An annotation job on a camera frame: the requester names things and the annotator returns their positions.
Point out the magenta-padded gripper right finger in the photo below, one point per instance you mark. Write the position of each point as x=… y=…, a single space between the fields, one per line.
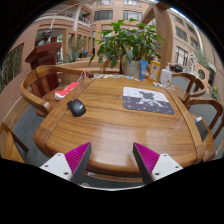
x=163 y=165

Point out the green potted plant white pot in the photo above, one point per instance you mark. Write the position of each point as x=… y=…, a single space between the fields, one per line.
x=128 y=43

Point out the blue tube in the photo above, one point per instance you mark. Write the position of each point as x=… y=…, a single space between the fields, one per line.
x=143 y=70

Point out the black car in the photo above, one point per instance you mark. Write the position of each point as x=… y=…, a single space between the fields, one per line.
x=178 y=68

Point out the yellow dish soap bottle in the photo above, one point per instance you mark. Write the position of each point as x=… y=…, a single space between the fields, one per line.
x=154 y=70

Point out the white sculpture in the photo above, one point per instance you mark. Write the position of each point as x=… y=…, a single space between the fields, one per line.
x=192 y=63

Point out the small black round item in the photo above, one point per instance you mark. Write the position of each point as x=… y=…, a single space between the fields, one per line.
x=91 y=75

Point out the black computer mouse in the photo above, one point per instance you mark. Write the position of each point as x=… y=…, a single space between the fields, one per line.
x=76 y=107

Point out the white pump bottle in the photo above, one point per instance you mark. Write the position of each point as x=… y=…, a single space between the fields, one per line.
x=165 y=76

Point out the green spiky plant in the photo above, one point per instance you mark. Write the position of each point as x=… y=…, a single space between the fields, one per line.
x=74 y=56

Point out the dark wooden pedestal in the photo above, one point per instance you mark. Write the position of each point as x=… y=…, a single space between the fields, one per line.
x=43 y=55

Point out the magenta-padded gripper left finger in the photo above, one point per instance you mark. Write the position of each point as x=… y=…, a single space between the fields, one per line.
x=58 y=164

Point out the clear plastic packet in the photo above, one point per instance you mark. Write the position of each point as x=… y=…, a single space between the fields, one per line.
x=160 y=84

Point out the yellow flowering plant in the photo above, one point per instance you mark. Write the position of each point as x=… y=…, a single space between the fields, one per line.
x=215 y=93

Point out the wooden armchair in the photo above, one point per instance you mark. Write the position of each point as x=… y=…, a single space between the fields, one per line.
x=106 y=65
x=206 y=103
x=33 y=96
x=8 y=146
x=196 y=85

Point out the red and white bag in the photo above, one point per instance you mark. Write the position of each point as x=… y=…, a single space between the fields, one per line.
x=66 y=90

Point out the dark bust statue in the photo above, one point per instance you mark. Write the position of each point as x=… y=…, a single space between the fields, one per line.
x=44 y=37

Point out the black flat notebook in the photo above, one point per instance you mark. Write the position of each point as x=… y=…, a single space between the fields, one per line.
x=201 y=128

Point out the grey white printed mouse pad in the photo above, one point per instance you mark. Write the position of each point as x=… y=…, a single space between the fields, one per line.
x=146 y=101

